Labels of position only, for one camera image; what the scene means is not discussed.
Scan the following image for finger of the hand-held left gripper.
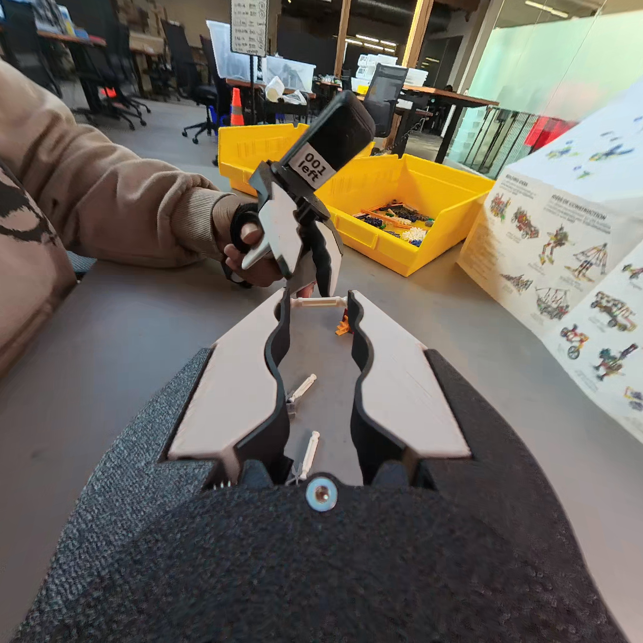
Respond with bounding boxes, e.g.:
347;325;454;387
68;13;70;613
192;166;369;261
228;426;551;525
310;220;345;298
258;182;303;280

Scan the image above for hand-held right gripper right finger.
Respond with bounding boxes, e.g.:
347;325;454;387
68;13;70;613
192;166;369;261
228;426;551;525
348;290;473;485

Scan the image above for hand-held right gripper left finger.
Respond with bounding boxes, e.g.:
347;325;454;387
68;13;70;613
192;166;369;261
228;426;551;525
167;289;293;485

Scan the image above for large yellow plastic bin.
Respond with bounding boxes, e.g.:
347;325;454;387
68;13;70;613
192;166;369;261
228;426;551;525
315;152;496;278

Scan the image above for person's left forearm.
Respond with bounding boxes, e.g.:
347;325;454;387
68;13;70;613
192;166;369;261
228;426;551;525
0;60;237;268

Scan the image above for person's left hand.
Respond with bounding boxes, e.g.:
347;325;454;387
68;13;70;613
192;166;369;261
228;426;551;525
211;193;317;298

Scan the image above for black office chair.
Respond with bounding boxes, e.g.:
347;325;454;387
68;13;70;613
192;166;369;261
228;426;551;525
75;15;151;132
160;19;223;145
362;63;409;140

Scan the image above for pile of colourful toy pieces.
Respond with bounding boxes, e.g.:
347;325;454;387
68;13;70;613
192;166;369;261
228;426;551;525
353;200;436;248

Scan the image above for clear plastic container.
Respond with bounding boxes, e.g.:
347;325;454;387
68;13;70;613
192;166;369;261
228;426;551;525
264;55;317;94

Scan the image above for white storage bins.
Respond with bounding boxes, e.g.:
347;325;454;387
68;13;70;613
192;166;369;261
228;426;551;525
356;53;429;87

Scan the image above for small yellow plastic bin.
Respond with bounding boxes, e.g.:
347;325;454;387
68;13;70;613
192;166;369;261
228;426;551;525
217;123;376;198

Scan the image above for sign board on stand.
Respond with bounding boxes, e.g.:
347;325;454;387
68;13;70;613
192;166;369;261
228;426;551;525
229;0;270;126

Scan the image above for stack of clear crates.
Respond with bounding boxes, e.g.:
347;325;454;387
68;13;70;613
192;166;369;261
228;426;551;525
458;104;534;177

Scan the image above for stack of red crates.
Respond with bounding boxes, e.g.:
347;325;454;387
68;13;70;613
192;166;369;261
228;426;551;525
524;115;579;152

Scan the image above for person's beige sweatshirt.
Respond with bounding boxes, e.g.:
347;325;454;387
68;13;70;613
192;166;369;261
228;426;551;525
0;161;77;377

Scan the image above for printed instruction sheet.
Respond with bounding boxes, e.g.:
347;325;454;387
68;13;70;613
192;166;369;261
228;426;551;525
456;75;643;446

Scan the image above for wooden work table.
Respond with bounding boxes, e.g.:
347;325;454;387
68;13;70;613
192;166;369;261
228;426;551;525
35;27;109;51

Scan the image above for long black frame table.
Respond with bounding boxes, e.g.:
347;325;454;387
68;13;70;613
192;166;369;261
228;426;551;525
401;84;501;165

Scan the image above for thick wooden post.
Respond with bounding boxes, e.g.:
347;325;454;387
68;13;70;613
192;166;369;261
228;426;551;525
401;0;436;69

